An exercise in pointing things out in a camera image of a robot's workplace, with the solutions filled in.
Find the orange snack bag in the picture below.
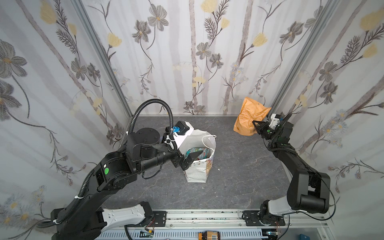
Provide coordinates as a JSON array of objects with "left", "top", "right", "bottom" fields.
[{"left": 234, "top": 97, "right": 271, "bottom": 136}]

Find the white patterned paper bag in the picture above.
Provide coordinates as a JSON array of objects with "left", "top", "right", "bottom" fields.
[{"left": 179, "top": 130, "right": 217, "bottom": 183}]

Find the teal Fox's candy bag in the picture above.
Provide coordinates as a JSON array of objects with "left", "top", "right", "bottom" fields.
[{"left": 186, "top": 147, "right": 212, "bottom": 161}]

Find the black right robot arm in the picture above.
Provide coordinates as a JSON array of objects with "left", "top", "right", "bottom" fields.
[{"left": 252, "top": 119, "right": 335, "bottom": 226}]

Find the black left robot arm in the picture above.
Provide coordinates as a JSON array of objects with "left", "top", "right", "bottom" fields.
[{"left": 37, "top": 99, "right": 197, "bottom": 240}]

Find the orange black device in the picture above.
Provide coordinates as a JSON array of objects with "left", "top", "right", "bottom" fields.
[{"left": 198, "top": 231, "right": 221, "bottom": 240}]

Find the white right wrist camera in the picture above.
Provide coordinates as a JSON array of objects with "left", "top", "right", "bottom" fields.
[{"left": 269, "top": 114, "right": 282, "bottom": 130}]

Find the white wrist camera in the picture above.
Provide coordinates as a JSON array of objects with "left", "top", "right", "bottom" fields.
[
  {"left": 269, "top": 114, "right": 282, "bottom": 130},
  {"left": 164, "top": 121, "right": 194, "bottom": 149}
]

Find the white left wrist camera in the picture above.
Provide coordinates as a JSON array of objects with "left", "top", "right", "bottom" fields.
[{"left": 164, "top": 121, "right": 194, "bottom": 149}]

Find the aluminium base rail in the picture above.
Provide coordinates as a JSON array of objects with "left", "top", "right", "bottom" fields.
[{"left": 97, "top": 208, "right": 335, "bottom": 240}]

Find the blue object at rail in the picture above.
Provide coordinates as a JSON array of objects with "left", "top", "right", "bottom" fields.
[{"left": 298, "top": 234, "right": 311, "bottom": 240}]

